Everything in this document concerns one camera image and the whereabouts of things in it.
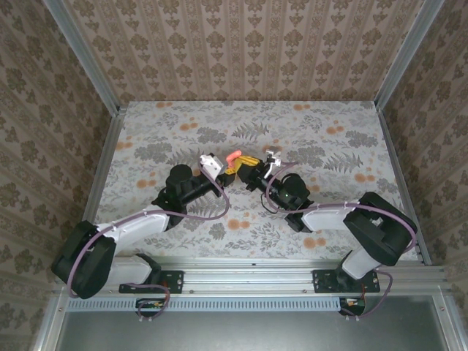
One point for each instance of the orange earbud charging case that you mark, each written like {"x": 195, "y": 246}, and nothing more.
{"x": 234, "y": 156}

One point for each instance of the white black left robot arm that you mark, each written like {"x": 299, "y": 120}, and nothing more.
{"x": 142, "y": 225}

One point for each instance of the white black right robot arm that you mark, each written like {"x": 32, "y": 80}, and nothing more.
{"x": 380, "y": 234}

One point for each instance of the floral patterned table cover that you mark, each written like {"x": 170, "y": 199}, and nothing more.
{"x": 256, "y": 237}

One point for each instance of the left connector board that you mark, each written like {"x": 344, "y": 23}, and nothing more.
{"x": 150, "y": 304}

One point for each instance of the connector board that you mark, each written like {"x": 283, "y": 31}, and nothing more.
{"x": 150, "y": 304}
{"x": 352, "y": 302}

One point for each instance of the right connector board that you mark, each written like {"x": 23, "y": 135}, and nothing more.
{"x": 352, "y": 302}

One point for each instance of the grey metal panel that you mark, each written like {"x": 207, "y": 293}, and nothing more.
{"x": 237, "y": 332}

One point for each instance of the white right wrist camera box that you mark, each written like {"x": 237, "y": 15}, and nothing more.
{"x": 271, "y": 153}

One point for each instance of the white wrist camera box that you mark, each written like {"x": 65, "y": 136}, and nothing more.
{"x": 211, "y": 164}
{"x": 271, "y": 153}

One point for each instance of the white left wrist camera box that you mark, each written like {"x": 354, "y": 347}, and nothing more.
{"x": 211, "y": 164}

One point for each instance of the aluminium left table rail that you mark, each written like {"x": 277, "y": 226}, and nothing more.
{"x": 98, "y": 183}

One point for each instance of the aluminium table rail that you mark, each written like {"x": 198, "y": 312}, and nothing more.
{"x": 98, "y": 183}
{"x": 402, "y": 183}

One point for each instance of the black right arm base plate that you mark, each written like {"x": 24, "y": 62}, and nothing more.
{"x": 321, "y": 281}

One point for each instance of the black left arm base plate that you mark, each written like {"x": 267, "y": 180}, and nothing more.
{"x": 175, "y": 281}

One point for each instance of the aluminium mounting rail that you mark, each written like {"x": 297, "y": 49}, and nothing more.
{"x": 248, "y": 281}

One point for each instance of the aluminium right table rail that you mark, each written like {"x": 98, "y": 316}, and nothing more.
{"x": 402, "y": 183}

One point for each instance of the aluminium left frame post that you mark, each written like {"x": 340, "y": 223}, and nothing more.
{"x": 86, "y": 55}

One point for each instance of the aluminium frame post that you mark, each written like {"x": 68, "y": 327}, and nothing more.
{"x": 86, "y": 55}
{"x": 406, "y": 55}

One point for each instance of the aluminium right frame post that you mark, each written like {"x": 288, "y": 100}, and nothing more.
{"x": 406, "y": 55}

